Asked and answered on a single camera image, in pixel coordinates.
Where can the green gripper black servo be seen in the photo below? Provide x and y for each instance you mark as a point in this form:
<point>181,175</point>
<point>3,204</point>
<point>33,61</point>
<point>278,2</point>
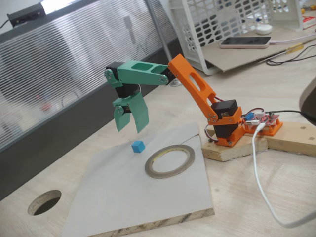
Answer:
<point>128,108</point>

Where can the blue cube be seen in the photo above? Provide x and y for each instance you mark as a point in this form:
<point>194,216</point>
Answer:
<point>137,147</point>

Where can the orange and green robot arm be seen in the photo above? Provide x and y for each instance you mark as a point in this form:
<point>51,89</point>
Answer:
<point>180,69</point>

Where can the grey faced wooden board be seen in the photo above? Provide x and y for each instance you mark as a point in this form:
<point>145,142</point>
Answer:
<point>111,185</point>

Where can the frosted glass desk partition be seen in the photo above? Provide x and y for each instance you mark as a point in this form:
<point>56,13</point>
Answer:
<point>49,74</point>

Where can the wooden base block with screws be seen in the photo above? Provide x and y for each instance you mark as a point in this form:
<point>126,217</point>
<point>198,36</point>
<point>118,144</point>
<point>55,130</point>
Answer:
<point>222,153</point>

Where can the white perforated plastic basket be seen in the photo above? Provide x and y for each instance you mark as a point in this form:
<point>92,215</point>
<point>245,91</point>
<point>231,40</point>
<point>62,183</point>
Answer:
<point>197,37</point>

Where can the brown cardboard sheet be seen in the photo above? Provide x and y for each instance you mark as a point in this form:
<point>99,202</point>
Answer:
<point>234,59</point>

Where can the red controller board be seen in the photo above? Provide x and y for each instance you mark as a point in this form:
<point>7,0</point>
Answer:
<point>266,118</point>

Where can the pink smartphone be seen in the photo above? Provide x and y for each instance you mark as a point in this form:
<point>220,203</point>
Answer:
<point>244,42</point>

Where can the orange controller board holder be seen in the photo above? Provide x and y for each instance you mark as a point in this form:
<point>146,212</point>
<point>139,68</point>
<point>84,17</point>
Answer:
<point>274,129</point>

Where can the black box on partition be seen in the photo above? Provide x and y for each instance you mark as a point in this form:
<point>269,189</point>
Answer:
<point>27,13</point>

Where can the white earbuds case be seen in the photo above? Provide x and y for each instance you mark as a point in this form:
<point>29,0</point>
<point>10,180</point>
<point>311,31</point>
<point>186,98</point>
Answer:
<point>263,29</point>

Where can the light wooden plank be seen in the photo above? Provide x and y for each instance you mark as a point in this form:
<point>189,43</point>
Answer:
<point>296,140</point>

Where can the grey rounded object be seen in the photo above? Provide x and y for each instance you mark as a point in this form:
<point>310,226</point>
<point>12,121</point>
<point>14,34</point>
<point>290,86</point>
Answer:
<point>309,98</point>

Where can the red and white package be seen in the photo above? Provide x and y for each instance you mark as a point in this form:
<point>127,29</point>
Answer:
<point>309,22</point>

